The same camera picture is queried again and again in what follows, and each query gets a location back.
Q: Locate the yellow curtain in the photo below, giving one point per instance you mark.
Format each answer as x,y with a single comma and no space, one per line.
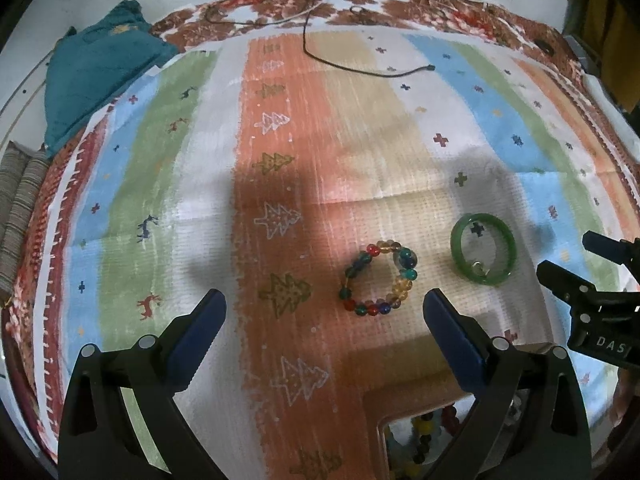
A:
605,0

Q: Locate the teal cloth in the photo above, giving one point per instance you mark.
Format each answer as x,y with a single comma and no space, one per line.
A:
100,70

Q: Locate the small black object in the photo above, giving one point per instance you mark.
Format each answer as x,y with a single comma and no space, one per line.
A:
542,45

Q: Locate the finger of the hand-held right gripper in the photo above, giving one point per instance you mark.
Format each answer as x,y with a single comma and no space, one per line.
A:
565,280
612,249

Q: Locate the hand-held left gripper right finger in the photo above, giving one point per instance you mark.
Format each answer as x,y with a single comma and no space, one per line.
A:
452,345

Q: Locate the green jade bangle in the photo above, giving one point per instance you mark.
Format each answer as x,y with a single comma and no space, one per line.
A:
456,245

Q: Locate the striped patterned cloth mat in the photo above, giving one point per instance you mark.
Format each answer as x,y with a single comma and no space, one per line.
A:
300,110

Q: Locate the metal tin box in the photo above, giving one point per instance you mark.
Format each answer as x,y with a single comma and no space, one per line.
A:
400,430

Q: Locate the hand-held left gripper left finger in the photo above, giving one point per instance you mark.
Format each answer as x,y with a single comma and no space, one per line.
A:
197,342

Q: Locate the brown striped cushion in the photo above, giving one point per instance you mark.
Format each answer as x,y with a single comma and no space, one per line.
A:
20,200

